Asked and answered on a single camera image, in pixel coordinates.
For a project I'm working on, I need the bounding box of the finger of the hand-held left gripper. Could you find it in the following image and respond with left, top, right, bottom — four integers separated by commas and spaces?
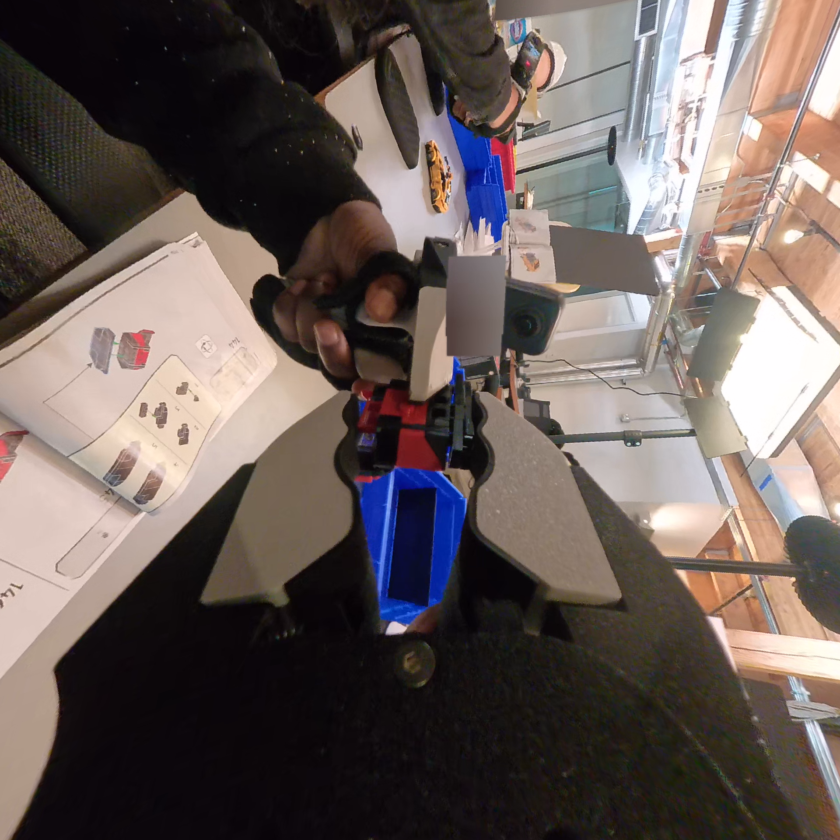
408, 283, 458, 403

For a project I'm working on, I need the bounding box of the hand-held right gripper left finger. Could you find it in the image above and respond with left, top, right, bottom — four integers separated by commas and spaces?
199, 392, 371, 608

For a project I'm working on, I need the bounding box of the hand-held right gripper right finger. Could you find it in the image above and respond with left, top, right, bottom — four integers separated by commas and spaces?
462, 392, 623, 606

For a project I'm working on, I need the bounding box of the red black lego module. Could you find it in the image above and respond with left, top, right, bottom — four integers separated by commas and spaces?
354, 377, 477, 476

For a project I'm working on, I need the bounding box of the person's left forearm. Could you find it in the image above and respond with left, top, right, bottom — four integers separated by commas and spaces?
0, 0, 383, 277

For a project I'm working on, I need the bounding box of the yellow lego car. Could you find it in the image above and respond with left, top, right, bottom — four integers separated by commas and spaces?
423, 140, 455, 215

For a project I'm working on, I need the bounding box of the lego instruction booklet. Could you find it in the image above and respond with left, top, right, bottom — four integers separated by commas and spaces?
0, 233, 280, 680

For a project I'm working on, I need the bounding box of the person's left hand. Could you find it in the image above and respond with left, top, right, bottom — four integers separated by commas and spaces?
271, 199, 422, 396

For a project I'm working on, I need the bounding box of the person's right hand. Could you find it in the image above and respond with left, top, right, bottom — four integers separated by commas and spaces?
394, 607, 444, 636

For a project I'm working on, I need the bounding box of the white table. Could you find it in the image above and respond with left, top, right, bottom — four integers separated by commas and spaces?
325, 33, 509, 263

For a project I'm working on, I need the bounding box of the stack of blue bins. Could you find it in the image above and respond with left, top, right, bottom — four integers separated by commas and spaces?
446, 92, 511, 227

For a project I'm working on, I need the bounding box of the black light stand pole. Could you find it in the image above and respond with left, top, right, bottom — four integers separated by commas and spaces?
545, 428, 698, 450

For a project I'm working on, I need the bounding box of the blue plastic bin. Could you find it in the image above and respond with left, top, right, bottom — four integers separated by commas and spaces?
357, 466, 469, 626

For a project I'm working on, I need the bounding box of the black foam pad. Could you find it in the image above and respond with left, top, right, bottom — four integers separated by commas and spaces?
373, 48, 422, 172

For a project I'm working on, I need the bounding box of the black boom pole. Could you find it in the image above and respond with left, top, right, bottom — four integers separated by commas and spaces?
666, 555, 798, 581

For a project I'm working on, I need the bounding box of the black wrist device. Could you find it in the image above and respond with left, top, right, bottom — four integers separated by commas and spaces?
508, 29, 568, 99

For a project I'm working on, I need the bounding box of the studio light panel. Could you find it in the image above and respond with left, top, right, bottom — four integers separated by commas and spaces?
686, 287, 840, 462

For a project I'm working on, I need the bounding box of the black fuzzy microphone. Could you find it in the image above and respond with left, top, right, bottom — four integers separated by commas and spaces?
783, 515, 840, 635

